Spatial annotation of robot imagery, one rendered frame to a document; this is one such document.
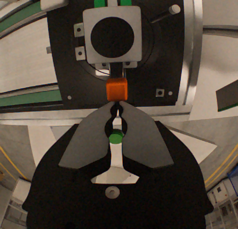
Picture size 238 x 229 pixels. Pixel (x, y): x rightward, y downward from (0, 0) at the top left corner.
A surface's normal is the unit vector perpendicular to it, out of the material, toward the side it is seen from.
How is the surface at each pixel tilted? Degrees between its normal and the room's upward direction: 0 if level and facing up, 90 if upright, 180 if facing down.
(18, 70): 0
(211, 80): 0
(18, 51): 0
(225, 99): 90
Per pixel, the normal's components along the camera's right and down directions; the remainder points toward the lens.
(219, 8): -0.02, 0.54
